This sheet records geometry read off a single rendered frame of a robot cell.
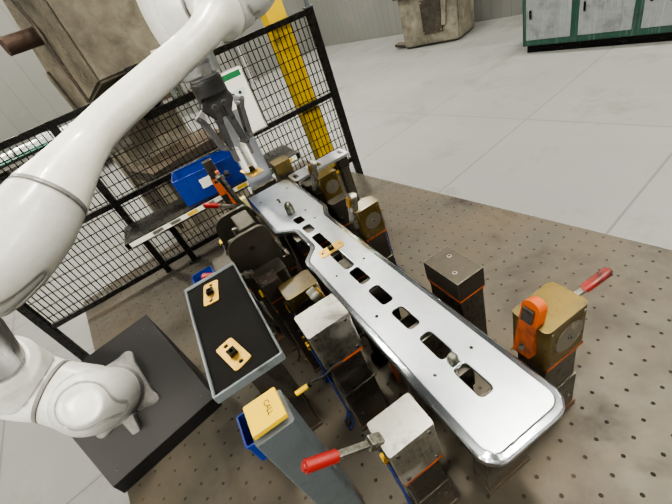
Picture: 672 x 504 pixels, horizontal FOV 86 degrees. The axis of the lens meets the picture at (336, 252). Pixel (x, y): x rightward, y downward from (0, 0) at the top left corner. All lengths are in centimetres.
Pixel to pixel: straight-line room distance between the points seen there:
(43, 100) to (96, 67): 702
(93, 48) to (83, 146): 265
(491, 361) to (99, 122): 79
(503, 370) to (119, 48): 318
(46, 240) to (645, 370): 122
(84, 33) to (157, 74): 261
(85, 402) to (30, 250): 54
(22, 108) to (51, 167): 965
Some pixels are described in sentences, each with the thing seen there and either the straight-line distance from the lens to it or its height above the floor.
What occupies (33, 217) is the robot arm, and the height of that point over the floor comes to 153.
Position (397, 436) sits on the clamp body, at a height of 106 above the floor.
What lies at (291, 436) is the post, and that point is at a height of 111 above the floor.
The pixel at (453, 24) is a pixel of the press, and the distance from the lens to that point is 777.
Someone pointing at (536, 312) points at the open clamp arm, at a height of 109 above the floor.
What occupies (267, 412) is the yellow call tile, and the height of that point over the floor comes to 116.
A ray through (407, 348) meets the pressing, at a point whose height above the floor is 100.
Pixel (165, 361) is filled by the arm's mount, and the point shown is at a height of 89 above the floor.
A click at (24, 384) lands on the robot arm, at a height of 117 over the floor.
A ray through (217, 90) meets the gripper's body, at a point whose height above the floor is 153.
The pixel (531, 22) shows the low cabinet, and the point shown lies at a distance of 593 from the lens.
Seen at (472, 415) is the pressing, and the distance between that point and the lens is 72.
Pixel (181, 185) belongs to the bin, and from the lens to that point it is 179.
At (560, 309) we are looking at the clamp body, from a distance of 77.
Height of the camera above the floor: 165
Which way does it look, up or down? 36 degrees down
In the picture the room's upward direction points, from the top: 23 degrees counter-clockwise
